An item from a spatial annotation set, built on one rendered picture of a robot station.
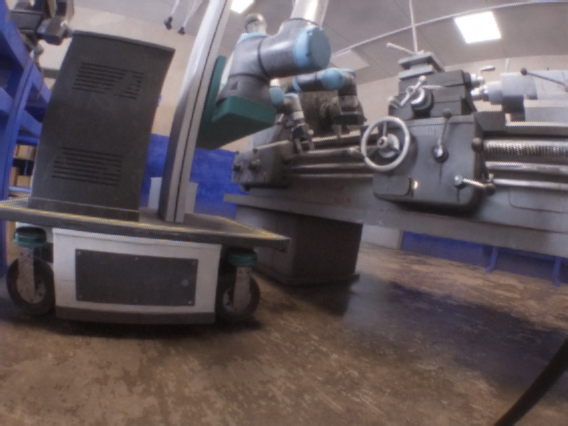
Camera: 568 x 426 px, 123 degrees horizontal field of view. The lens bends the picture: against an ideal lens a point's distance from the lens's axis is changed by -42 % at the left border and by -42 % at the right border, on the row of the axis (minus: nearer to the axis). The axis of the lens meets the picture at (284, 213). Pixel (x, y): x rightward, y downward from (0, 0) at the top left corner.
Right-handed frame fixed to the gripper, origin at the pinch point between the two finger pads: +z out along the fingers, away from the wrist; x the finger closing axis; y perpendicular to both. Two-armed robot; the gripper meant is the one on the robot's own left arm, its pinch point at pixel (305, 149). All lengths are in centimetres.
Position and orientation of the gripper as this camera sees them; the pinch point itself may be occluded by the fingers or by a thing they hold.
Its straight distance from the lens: 151.9
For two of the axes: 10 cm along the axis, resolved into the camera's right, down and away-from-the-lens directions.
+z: 2.7, 9.6, 0.8
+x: -4.0, 0.4, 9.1
